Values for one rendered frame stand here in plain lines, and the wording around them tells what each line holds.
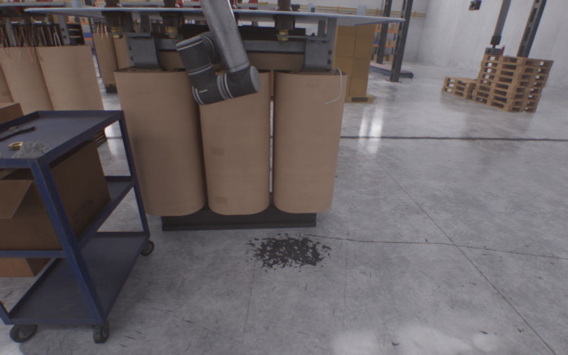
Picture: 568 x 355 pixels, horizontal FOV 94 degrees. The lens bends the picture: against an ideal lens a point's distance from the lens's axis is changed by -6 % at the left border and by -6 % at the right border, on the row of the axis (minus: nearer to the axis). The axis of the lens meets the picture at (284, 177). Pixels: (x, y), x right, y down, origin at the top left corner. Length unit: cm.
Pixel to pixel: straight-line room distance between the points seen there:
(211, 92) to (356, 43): 538
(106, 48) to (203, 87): 651
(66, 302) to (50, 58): 269
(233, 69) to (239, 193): 86
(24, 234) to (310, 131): 136
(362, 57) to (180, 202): 533
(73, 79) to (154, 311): 279
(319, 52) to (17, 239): 154
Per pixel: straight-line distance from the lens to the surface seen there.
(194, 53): 122
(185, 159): 176
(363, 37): 648
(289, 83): 160
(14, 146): 137
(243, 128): 162
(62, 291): 179
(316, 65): 162
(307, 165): 172
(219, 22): 115
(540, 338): 198
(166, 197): 188
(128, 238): 198
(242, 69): 117
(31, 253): 138
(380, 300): 172
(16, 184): 123
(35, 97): 406
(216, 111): 161
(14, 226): 136
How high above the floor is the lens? 125
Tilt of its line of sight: 27 degrees down
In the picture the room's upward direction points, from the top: 2 degrees clockwise
